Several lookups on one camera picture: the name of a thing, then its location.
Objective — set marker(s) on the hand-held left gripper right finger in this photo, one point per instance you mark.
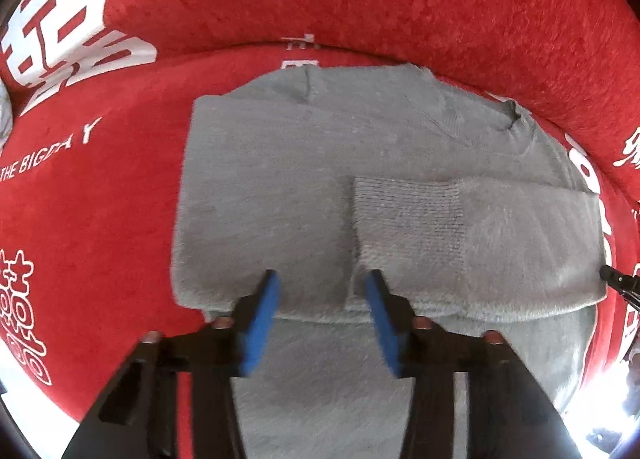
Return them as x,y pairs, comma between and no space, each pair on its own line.
382,326

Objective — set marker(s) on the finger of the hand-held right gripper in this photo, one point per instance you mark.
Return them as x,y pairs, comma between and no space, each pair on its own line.
622,283

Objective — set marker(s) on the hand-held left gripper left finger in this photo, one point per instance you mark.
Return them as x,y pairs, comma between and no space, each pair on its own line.
260,321

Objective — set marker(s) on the grey fuzzy sweater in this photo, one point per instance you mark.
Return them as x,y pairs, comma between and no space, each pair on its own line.
300,179

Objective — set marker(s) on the red printed blanket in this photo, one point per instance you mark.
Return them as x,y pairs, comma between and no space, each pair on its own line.
110,219

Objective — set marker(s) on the light grey cloth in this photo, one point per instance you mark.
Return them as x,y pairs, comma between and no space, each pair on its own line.
4,114

